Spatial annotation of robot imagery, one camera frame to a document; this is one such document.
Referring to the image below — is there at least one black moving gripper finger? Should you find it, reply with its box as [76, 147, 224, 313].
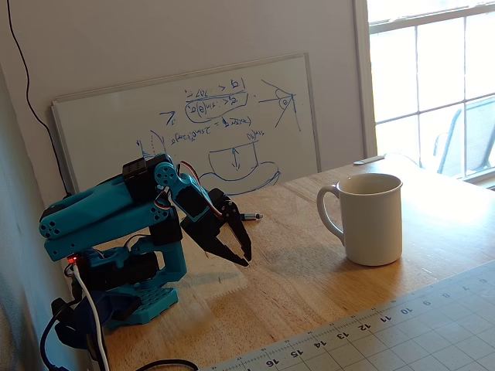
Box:
[221, 198, 253, 261]

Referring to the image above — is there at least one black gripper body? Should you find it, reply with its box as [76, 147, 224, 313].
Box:
[180, 188, 234, 249]

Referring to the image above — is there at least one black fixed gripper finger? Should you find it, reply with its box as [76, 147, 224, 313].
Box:
[206, 233, 250, 267]

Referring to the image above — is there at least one white ceramic mug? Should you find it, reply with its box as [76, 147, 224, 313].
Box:
[316, 172, 404, 267]

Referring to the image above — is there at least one blue and black clamp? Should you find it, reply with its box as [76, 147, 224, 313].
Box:
[53, 291, 141, 349]

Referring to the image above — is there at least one whiteboard with blue writing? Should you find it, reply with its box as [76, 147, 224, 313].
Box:
[51, 53, 322, 197]

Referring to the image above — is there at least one grey gridded cutting mat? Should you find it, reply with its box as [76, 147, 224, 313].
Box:
[200, 260, 495, 371]

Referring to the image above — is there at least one white framed window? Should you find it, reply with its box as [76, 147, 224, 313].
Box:
[352, 0, 495, 190]

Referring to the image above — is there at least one outdoor patio chair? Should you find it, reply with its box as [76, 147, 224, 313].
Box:
[432, 96, 495, 181]

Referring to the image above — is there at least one black hub cable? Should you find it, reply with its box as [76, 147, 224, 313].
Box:
[135, 359, 200, 371]

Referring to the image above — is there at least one white usb cable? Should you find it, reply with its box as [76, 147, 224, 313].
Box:
[72, 265, 111, 371]

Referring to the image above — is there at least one black power cable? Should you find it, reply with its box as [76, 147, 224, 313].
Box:
[40, 296, 84, 371]

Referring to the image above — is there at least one thin black wall cable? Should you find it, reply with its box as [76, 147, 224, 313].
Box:
[6, 0, 75, 198]

